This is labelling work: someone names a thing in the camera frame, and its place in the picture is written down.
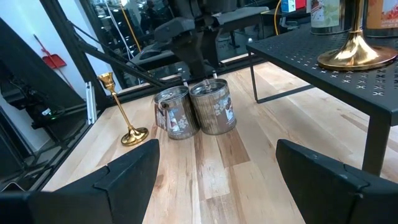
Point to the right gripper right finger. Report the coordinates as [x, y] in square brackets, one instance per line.
[311, 186]

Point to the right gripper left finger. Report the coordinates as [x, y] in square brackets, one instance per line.
[124, 186]

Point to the brass candlestick holder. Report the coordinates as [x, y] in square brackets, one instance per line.
[354, 53]
[134, 137]

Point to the metal candle tin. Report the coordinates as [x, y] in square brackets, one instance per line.
[326, 15]

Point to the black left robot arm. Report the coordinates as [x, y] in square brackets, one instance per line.
[192, 53]

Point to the dark grey computer desk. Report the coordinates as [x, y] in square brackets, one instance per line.
[168, 60]

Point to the black perforated metal shelf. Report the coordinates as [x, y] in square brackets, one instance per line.
[295, 53]

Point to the red dustpan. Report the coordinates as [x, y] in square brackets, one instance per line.
[55, 61]

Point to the large black panel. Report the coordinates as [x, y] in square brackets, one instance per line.
[31, 68]

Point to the silver aluminium bracket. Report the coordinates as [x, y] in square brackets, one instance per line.
[90, 102]

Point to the small black camera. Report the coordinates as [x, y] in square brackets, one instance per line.
[43, 113]

